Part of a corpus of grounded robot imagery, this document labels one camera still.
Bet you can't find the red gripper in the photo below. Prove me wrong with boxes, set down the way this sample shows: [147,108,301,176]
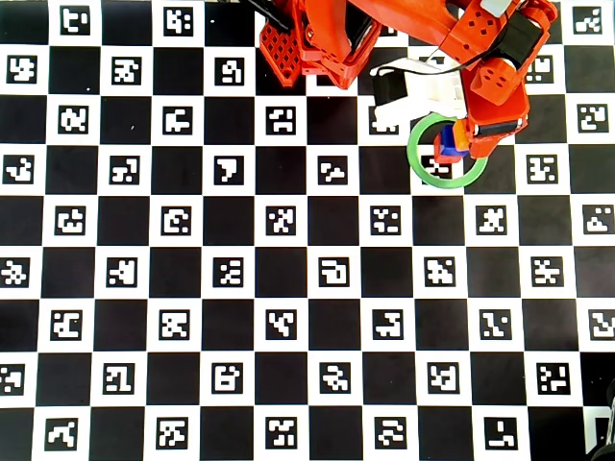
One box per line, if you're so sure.
[463,2,559,159]

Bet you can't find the orange cube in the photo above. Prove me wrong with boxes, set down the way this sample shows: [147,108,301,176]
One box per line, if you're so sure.
[453,118,472,151]

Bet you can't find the blue cube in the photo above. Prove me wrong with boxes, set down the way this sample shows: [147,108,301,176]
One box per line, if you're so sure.
[439,124,468,158]

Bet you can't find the red cube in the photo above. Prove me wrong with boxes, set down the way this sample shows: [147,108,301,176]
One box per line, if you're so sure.
[433,133,465,164]

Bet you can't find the black white marker checkerboard mat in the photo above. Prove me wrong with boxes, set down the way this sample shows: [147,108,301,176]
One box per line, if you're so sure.
[0,0,615,461]

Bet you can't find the green ring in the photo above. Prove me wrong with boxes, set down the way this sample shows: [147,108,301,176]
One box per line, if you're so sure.
[406,113,490,189]

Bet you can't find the white mounted wrist camera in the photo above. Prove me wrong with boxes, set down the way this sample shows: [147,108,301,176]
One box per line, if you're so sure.
[369,55,470,127]

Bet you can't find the black camera cable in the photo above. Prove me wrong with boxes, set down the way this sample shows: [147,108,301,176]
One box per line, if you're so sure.
[379,13,518,78]

